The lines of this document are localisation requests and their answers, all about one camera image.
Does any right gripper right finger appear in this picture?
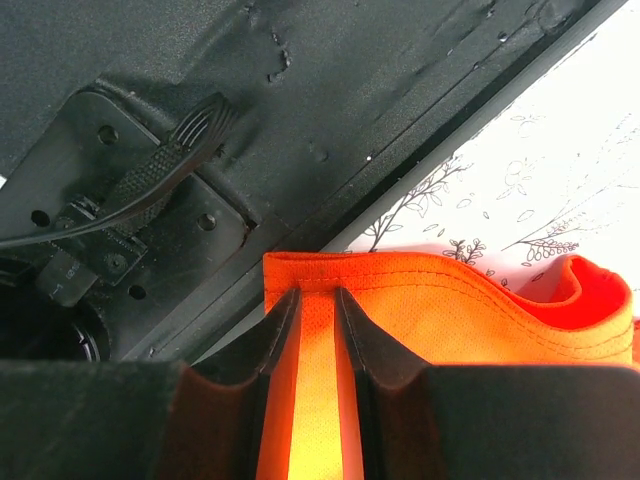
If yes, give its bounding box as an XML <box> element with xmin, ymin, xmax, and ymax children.
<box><xmin>334</xmin><ymin>288</ymin><xmax>639</xmax><ymax>479</ymax></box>

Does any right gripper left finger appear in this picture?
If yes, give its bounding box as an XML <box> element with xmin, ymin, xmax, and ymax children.
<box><xmin>1</xmin><ymin>289</ymin><xmax>301</xmax><ymax>479</ymax></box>

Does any orange t shirt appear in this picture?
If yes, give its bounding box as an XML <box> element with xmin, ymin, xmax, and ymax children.
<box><xmin>263</xmin><ymin>252</ymin><xmax>639</xmax><ymax>479</ymax></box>

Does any floral table mat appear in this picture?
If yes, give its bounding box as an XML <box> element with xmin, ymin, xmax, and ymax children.
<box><xmin>329</xmin><ymin>1</ymin><xmax>639</xmax><ymax>292</ymax></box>

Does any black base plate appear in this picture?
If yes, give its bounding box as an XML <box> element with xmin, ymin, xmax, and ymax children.
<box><xmin>1</xmin><ymin>1</ymin><xmax>615</xmax><ymax>361</ymax></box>

